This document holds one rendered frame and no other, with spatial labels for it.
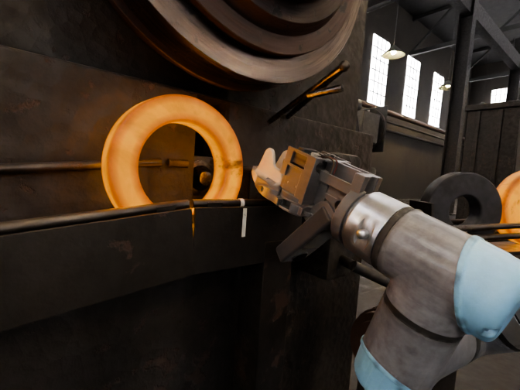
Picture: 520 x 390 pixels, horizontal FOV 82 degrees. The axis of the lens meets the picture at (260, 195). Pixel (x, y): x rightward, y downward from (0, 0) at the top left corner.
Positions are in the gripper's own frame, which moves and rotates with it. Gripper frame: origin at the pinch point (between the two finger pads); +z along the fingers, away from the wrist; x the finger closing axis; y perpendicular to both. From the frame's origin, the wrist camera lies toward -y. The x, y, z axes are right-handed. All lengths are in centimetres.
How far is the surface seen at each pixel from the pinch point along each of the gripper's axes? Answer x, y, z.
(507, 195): -43.7, 6.7, -22.9
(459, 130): -831, 55, 279
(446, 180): -33.2, 6.4, -15.4
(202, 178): 7.1, -3.0, 5.1
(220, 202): 10.0, -2.2, -6.0
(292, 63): -0.9, 17.7, 0.3
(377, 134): -717, -8, 421
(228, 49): 10.3, 16.4, -0.1
